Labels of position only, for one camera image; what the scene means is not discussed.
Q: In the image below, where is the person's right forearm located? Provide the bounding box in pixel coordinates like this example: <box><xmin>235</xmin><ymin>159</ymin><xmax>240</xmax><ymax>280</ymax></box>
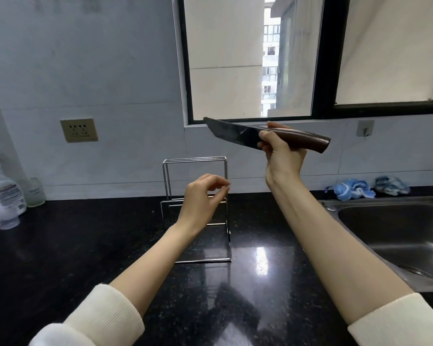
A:
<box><xmin>266</xmin><ymin>177</ymin><xmax>433</xmax><ymax>346</ymax></box>

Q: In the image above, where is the person's left hand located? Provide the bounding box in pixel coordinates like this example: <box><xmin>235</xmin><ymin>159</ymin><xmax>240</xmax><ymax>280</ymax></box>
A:
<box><xmin>176</xmin><ymin>173</ymin><xmax>232</xmax><ymax>233</ymax></box>

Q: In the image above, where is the dark knife with wooden handle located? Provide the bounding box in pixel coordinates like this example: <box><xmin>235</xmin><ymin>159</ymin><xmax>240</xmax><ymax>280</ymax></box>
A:
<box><xmin>203</xmin><ymin>117</ymin><xmax>332</xmax><ymax>154</ymax></box>

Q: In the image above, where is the blue and white cloth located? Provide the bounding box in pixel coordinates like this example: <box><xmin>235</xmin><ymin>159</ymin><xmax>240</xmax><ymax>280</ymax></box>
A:
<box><xmin>374</xmin><ymin>175</ymin><xmax>411</xmax><ymax>197</ymax></box>

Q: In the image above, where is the beige wall socket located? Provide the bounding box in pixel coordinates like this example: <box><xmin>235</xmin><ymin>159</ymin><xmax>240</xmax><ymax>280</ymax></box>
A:
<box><xmin>60</xmin><ymin>118</ymin><xmax>99</xmax><ymax>143</ymax></box>

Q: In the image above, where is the clear glass jar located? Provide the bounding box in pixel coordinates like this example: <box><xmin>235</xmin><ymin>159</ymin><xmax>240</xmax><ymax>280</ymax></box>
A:
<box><xmin>25</xmin><ymin>177</ymin><xmax>46</xmax><ymax>208</ymax></box>

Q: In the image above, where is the small clear plastic cup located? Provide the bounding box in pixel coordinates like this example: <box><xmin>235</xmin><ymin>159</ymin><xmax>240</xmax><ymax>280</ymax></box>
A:
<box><xmin>0</xmin><ymin>215</ymin><xmax>21</xmax><ymax>230</ymax></box>

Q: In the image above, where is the black window frame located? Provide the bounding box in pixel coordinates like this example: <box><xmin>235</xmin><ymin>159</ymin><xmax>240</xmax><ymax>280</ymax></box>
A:
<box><xmin>172</xmin><ymin>0</ymin><xmax>433</xmax><ymax>127</ymax></box>

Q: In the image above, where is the metal wire rack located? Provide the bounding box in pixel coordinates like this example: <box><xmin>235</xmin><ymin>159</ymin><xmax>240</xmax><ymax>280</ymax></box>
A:
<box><xmin>160</xmin><ymin>156</ymin><xmax>233</xmax><ymax>265</ymax></box>

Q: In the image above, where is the stainless steel sink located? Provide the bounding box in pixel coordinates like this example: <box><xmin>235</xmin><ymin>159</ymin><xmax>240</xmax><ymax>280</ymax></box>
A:
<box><xmin>318</xmin><ymin>195</ymin><xmax>433</xmax><ymax>293</ymax></box>

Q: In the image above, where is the person's left forearm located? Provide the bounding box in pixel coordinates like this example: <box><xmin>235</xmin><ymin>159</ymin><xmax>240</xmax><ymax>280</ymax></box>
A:
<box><xmin>29</xmin><ymin>222</ymin><xmax>200</xmax><ymax>346</ymax></box>

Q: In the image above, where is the person's right hand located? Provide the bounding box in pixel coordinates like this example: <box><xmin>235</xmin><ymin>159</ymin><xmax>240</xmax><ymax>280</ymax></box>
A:
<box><xmin>257</xmin><ymin>121</ymin><xmax>307</xmax><ymax>188</ymax></box>

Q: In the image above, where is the white spray bottle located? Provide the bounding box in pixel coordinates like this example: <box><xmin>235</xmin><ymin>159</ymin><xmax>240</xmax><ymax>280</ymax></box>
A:
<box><xmin>0</xmin><ymin>145</ymin><xmax>27</xmax><ymax>217</ymax></box>

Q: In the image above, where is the grey wall hook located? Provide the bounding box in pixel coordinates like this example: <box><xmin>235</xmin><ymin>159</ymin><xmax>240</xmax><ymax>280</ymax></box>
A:
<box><xmin>356</xmin><ymin>119</ymin><xmax>375</xmax><ymax>140</ymax></box>

